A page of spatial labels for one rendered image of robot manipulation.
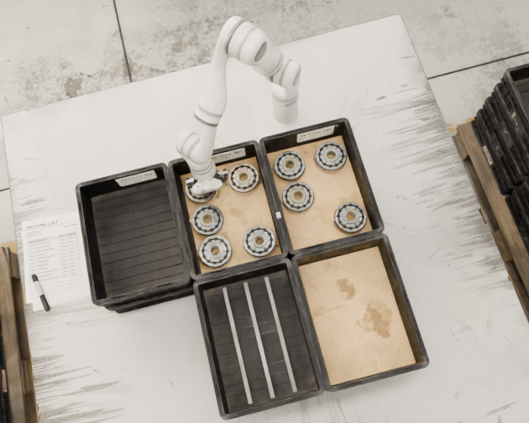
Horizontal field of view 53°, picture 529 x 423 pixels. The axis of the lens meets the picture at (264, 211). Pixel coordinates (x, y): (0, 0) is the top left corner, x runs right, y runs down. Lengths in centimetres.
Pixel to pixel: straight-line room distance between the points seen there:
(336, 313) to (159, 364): 60
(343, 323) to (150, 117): 104
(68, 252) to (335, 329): 96
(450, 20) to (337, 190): 168
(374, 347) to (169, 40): 209
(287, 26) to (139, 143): 136
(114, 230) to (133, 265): 14
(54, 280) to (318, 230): 92
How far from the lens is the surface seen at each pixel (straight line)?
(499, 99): 247
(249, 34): 133
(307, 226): 173
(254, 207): 175
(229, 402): 167
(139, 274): 176
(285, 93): 180
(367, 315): 169
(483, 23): 328
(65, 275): 198
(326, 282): 169
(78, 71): 317
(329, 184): 178
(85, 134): 214
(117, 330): 189
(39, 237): 205
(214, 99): 139
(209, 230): 171
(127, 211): 182
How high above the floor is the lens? 249
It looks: 72 degrees down
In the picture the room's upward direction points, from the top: 9 degrees counter-clockwise
